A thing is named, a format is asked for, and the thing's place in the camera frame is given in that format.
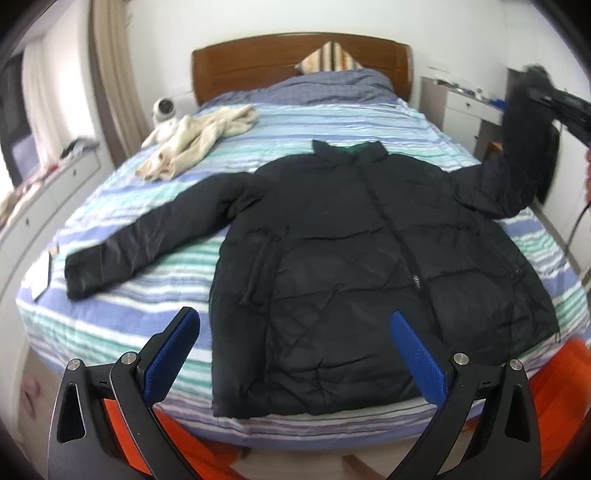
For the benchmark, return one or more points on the white desk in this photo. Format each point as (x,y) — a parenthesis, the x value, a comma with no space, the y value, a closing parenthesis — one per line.
(461,104)

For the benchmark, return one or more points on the white card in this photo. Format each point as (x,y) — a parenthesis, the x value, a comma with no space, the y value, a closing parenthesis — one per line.
(41,277)

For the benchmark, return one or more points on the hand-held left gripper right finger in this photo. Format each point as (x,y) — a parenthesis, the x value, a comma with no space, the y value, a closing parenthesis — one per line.
(418,355)

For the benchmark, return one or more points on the small black gadget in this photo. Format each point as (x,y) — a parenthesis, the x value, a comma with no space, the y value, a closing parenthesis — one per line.
(78,148)

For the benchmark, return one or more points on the striped pillow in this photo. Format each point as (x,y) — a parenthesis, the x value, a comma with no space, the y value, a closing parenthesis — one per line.
(330,57)

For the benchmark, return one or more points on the white drawer cabinet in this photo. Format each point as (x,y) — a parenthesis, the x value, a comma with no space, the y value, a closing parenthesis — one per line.
(51,198)

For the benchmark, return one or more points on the black puffer jacket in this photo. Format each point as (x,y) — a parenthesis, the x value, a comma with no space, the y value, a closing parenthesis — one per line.
(332,258)

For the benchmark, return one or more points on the wooden headboard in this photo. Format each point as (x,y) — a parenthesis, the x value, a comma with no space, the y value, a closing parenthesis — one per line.
(249,60)

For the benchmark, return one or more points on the beige garment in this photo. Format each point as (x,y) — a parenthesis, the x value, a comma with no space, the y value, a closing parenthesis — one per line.
(194,138)

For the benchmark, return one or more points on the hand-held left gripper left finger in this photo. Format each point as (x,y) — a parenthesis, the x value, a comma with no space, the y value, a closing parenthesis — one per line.
(173,350)

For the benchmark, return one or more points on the beige curtain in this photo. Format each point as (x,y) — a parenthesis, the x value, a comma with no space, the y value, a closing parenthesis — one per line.
(111,78)

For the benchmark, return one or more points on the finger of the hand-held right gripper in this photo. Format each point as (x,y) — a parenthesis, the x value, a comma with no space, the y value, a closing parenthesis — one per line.
(540,83)

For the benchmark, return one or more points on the white round camera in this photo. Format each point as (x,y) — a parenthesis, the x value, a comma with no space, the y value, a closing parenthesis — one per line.
(165,110)

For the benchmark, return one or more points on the grey-blue duvet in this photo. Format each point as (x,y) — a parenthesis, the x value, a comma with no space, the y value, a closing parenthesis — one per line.
(323,90)

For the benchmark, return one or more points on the wooden stool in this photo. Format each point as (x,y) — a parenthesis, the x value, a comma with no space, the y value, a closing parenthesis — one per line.
(493,148)

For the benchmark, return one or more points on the orange cloth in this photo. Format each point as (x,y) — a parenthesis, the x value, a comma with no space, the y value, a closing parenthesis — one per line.
(563,392)

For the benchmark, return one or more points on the bed with striped sheet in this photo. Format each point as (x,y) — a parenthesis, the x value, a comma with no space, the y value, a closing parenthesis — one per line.
(152,295)

